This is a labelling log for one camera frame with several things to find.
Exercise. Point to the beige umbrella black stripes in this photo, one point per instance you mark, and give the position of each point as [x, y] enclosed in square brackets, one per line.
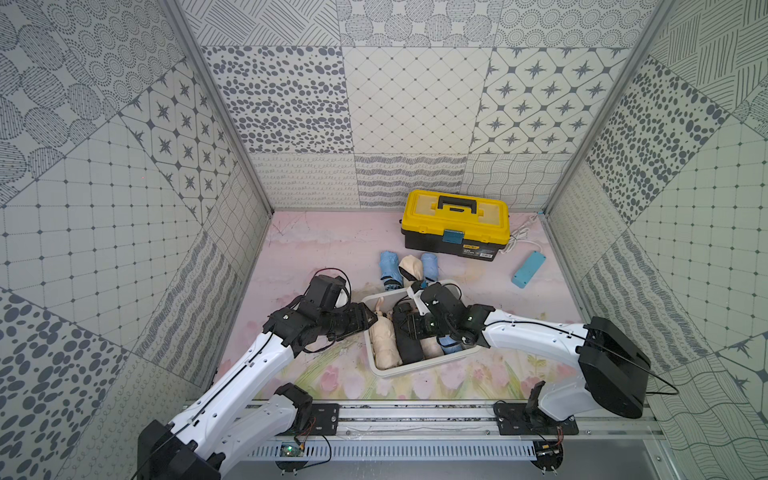
[431, 348]

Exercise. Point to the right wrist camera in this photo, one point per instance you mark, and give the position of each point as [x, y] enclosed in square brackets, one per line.
[414, 293]

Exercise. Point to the pink floral table mat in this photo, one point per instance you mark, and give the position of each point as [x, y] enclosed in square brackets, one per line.
[298, 244]

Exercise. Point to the yellow black toolbox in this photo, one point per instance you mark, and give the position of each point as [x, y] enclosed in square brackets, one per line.
[459, 225]

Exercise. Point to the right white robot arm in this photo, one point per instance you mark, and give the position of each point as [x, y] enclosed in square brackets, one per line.
[612, 370]

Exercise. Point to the left green circuit board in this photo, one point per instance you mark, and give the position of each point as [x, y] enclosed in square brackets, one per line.
[291, 458]

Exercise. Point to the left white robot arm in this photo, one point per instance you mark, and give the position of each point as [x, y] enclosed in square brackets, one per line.
[211, 436]

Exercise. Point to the beige umbrella black lining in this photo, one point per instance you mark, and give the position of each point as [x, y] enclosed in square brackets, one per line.
[411, 270]

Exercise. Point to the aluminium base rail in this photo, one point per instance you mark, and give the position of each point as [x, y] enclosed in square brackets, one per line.
[444, 431]

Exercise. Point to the white plastic storage box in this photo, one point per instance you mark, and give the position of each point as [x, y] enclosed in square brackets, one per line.
[389, 298]

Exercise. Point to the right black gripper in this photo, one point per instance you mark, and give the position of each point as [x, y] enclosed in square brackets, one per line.
[419, 333]

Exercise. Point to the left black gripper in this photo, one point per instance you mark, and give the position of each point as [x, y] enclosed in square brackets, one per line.
[358, 318]

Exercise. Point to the right black circuit board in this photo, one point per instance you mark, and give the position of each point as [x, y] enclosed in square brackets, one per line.
[548, 457]

